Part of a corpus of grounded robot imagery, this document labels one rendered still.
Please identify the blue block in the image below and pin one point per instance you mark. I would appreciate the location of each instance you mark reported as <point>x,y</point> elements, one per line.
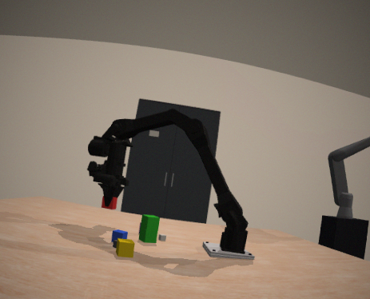
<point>119,234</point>

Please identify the red block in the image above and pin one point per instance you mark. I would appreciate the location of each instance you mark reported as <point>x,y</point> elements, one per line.
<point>112,205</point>

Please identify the green block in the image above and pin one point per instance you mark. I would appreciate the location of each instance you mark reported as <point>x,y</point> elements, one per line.
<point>149,222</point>
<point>148,236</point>

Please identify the yellow block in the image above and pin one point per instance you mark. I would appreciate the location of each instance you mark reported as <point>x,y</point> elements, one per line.
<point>125,248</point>

